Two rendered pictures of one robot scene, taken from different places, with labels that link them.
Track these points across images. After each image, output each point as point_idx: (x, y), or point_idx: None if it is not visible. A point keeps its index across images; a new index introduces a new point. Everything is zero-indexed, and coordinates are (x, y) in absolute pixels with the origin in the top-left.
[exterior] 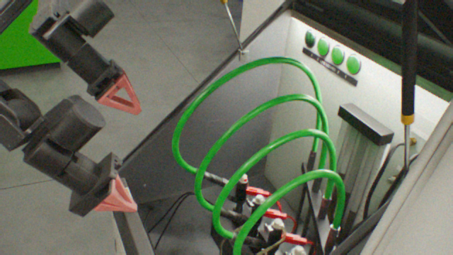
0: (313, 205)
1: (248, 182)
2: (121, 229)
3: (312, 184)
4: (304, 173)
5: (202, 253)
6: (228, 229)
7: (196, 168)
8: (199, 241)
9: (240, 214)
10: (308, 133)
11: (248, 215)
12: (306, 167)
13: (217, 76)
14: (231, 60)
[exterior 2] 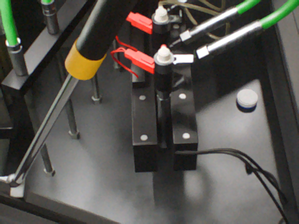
0: (76, 10)
1: (158, 52)
2: None
3: (46, 41)
4: (37, 66)
5: (204, 192)
6: (186, 106)
7: (259, 22)
8: (202, 216)
9: (191, 29)
10: None
11: (141, 122)
12: (24, 76)
13: (112, 220)
14: (58, 206)
